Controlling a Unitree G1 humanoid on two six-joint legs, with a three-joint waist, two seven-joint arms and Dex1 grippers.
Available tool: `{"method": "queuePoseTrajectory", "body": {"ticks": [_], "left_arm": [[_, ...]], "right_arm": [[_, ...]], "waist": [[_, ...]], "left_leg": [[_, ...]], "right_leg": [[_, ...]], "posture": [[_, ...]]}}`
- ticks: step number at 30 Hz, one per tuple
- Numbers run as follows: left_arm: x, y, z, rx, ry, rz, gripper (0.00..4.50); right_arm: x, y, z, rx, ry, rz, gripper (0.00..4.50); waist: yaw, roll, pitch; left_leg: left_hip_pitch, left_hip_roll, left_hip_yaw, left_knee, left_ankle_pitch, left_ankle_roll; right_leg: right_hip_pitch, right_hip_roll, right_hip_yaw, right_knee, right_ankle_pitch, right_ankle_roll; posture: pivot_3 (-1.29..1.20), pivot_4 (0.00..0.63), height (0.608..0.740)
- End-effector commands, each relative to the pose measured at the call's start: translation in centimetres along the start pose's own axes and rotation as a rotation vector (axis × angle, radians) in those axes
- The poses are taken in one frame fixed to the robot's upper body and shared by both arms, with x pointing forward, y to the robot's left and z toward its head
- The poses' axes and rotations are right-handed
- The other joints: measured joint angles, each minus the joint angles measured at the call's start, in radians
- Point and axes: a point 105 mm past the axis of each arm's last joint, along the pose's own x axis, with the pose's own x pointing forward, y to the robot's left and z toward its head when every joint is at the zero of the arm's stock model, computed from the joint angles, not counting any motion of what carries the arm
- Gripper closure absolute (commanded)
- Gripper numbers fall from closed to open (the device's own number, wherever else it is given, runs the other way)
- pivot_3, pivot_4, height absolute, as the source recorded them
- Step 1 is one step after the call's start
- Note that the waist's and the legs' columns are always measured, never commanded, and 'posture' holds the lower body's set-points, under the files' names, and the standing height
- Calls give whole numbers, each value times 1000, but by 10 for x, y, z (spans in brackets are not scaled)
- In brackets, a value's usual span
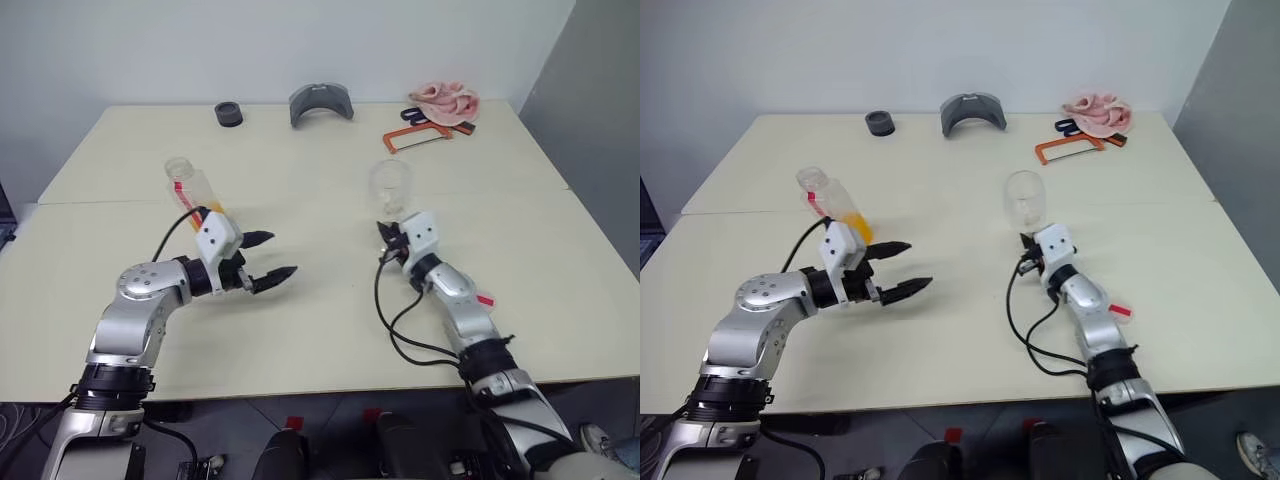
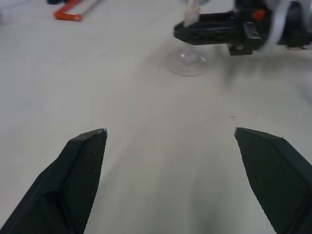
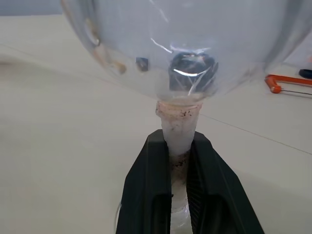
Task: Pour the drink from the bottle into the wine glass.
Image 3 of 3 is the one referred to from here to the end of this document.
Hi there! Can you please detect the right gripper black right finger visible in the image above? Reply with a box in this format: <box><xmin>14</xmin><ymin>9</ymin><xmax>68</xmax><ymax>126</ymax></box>
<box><xmin>186</xmin><ymin>131</ymin><xmax>265</xmax><ymax>234</ymax></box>

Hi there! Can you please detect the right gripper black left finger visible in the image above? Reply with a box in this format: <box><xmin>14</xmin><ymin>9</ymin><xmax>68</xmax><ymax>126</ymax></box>
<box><xmin>115</xmin><ymin>129</ymin><xmax>173</xmax><ymax>234</ymax></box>

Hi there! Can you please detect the clear wine glass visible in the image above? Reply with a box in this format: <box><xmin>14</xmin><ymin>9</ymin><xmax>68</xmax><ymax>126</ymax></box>
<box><xmin>59</xmin><ymin>0</ymin><xmax>312</xmax><ymax>234</ymax></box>

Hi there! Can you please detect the orange hacksaw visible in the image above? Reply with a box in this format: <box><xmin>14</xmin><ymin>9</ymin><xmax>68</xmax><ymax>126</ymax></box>
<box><xmin>264</xmin><ymin>74</ymin><xmax>312</xmax><ymax>97</ymax></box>

